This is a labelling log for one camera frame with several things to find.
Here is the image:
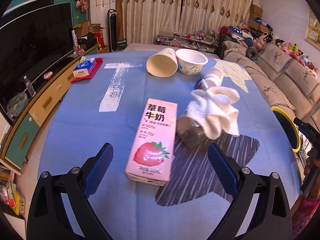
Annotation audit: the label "pink strawberry milk carton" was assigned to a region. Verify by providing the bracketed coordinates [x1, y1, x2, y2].
[125, 98, 178, 186]

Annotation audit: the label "bookshelf with books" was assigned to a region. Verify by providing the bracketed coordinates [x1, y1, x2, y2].
[0, 164, 25, 216]

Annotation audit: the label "beige sectional sofa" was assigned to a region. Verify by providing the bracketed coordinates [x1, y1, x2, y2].
[219, 41, 319, 130]

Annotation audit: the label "white crumpled towel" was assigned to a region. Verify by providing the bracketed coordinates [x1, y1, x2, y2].
[187, 87, 240, 140]

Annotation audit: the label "wooden teal tv cabinet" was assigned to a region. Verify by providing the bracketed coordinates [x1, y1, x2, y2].
[1, 46, 98, 176]

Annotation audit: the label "pile of plush toys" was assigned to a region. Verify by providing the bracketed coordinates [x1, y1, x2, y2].
[217, 17, 320, 78]

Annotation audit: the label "small white yogurt bottle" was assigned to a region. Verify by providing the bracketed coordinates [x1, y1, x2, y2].
[200, 67, 224, 90]

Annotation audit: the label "clear glass jar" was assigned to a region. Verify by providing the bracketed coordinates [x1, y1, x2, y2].
[176, 115, 207, 147]

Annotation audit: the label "plastic water bottle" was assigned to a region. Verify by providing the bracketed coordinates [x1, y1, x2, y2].
[24, 75, 36, 97]

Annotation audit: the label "cardboard boxes stack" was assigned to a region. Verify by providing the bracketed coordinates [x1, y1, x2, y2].
[248, 4, 263, 23]

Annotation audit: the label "white paper bowl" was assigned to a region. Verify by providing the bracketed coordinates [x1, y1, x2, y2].
[175, 49, 208, 76]

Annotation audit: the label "low shelf with clutter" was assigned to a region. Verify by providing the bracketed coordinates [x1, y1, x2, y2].
[156, 30, 218, 54]

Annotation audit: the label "blue tissue pack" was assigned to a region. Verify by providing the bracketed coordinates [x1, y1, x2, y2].
[73, 58, 97, 77]

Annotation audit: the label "beige paper cup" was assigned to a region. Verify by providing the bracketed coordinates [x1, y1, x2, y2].
[146, 48, 178, 78]

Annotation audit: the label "red tray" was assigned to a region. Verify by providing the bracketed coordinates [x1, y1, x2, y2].
[71, 58, 103, 83]

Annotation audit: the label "black television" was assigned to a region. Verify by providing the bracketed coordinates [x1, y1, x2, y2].
[1, 3, 73, 108]

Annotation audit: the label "black tower fan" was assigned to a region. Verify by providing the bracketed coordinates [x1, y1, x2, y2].
[107, 9, 118, 52]

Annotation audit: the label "beige patterned curtains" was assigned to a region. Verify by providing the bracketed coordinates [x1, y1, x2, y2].
[121, 0, 253, 44]

